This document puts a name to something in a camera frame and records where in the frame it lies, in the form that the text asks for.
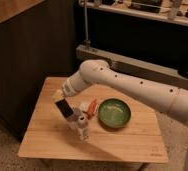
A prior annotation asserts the dark wooden cabinet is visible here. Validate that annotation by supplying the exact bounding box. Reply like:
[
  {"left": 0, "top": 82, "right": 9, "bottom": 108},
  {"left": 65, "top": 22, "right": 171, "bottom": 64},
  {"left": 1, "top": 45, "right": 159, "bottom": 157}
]
[{"left": 0, "top": 0, "right": 75, "bottom": 140}]

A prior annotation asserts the wooden side table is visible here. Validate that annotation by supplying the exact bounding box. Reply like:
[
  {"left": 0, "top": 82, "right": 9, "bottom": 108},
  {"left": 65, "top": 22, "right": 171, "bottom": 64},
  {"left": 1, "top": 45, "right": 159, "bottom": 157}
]
[{"left": 18, "top": 77, "right": 168, "bottom": 163}]

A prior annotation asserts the clear plastic bottle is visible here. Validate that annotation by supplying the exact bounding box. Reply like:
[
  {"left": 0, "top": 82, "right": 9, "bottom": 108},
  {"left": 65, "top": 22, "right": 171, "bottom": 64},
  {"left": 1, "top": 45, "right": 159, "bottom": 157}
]
[{"left": 77, "top": 116, "right": 89, "bottom": 140}]

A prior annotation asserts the orange carrot toy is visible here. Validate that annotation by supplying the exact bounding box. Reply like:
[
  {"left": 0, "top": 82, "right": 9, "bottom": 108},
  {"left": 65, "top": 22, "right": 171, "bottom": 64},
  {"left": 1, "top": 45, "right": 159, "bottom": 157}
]
[{"left": 87, "top": 99, "right": 97, "bottom": 118}]

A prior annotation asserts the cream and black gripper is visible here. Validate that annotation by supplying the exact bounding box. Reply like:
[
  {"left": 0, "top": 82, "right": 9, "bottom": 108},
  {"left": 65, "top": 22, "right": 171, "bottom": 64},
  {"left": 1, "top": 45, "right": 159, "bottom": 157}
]
[{"left": 52, "top": 89, "right": 73, "bottom": 118}]

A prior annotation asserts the green ceramic bowl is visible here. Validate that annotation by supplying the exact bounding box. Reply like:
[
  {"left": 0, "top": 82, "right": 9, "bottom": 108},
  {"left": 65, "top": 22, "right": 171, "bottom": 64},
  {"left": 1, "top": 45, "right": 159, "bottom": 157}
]
[{"left": 98, "top": 98, "right": 131, "bottom": 129}]

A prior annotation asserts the grey ceramic cup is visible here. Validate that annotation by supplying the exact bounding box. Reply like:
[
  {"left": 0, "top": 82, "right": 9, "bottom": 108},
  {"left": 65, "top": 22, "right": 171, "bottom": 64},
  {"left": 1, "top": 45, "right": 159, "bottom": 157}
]
[{"left": 66, "top": 107, "right": 84, "bottom": 131}]

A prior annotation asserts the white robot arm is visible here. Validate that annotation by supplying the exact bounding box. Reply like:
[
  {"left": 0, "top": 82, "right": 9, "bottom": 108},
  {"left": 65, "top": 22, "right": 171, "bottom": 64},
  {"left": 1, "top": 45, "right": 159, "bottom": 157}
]
[{"left": 53, "top": 60, "right": 188, "bottom": 171}]

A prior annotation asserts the metal shelf rack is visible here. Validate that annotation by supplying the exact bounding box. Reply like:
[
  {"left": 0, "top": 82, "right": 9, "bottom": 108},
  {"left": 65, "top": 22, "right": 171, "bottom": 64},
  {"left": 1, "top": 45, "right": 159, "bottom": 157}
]
[{"left": 75, "top": 5, "right": 188, "bottom": 89}]

